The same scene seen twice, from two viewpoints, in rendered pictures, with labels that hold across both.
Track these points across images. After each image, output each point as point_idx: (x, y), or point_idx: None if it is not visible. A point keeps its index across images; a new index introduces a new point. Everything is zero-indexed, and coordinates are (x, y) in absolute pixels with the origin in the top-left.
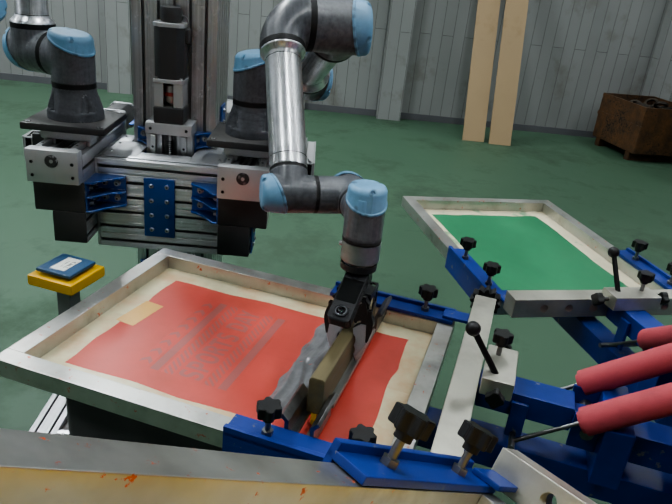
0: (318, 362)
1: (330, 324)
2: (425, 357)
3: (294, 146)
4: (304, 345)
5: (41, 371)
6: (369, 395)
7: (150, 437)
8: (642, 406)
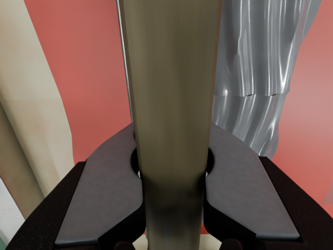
0: (232, 111)
1: (268, 190)
2: (12, 204)
3: None
4: (273, 154)
5: None
6: (78, 49)
7: None
8: None
